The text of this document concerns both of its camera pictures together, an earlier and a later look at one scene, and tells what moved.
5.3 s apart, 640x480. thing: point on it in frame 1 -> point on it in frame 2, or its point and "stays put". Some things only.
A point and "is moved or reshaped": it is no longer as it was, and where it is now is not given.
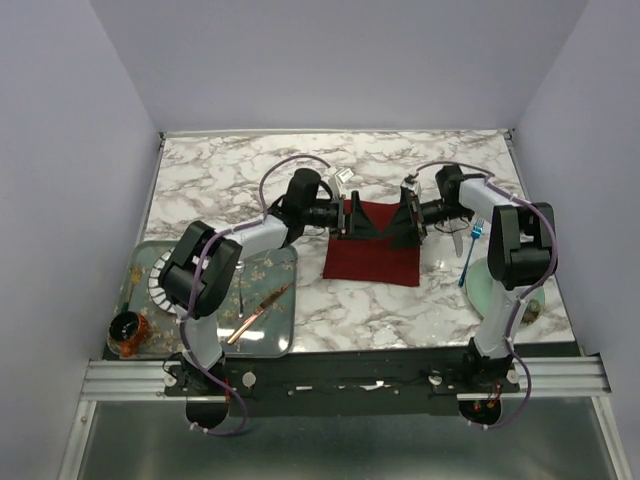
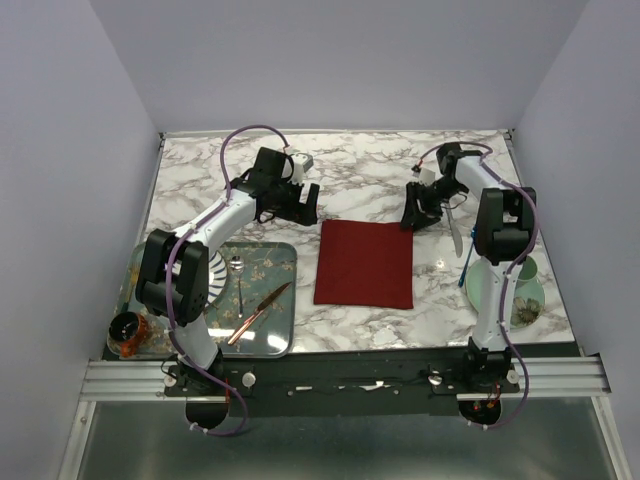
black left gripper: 360,226 -> 298,212
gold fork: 135,275 stays put
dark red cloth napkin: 371,259 is moved or reshaped
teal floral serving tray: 256,313 stays put
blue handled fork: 476,233 stays put
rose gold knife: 258,311 stays put
